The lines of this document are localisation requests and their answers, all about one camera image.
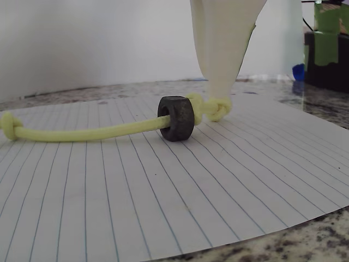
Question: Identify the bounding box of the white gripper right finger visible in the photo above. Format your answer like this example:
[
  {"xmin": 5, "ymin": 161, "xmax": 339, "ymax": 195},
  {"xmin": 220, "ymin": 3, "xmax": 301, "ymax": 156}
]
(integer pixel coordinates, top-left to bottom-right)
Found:
[{"xmin": 200, "ymin": 0, "xmax": 267, "ymax": 100}]

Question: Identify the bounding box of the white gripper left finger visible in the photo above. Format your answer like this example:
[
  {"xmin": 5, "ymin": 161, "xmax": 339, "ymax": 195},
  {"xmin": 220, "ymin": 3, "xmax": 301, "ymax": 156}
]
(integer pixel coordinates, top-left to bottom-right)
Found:
[{"xmin": 190, "ymin": 0, "xmax": 211, "ymax": 93}]

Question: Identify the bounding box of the black hex nut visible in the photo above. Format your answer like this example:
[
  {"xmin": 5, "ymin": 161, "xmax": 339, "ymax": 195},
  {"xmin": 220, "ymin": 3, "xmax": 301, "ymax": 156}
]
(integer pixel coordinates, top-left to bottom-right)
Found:
[{"xmin": 157, "ymin": 95, "xmax": 196, "ymax": 142}]

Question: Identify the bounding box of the white foam board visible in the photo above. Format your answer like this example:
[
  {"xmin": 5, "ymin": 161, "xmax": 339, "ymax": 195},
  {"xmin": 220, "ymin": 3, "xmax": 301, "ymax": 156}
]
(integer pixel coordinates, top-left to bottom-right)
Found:
[{"xmin": 0, "ymin": 0, "xmax": 304, "ymax": 100}]

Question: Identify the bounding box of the yellow-green knotted cord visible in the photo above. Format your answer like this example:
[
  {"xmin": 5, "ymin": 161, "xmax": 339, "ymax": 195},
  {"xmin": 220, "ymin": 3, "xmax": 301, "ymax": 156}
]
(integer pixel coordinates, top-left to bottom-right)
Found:
[{"xmin": 0, "ymin": 92, "xmax": 232, "ymax": 143}]

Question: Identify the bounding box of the green and black stand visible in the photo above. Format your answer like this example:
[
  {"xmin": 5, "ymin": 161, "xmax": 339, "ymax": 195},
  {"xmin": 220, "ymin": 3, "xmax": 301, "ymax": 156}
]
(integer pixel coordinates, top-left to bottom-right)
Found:
[{"xmin": 303, "ymin": 0, "xmax": 349, "ymax": 92}]

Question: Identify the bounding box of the lined paper sheet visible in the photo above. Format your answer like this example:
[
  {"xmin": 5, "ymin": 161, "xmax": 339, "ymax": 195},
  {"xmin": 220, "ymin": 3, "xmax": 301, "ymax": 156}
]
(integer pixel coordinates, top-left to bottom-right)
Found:
[{"xmin": 0, "ymin": 94, "xmax": 349, "ymax": 262}]

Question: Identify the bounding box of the blue tape piece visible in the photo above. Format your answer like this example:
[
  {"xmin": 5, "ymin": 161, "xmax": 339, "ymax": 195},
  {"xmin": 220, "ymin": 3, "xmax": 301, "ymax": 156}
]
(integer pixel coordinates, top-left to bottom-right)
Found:
[{"xmin": 292, "ymin": 63, "xmax": 305, "ymax": 82}]

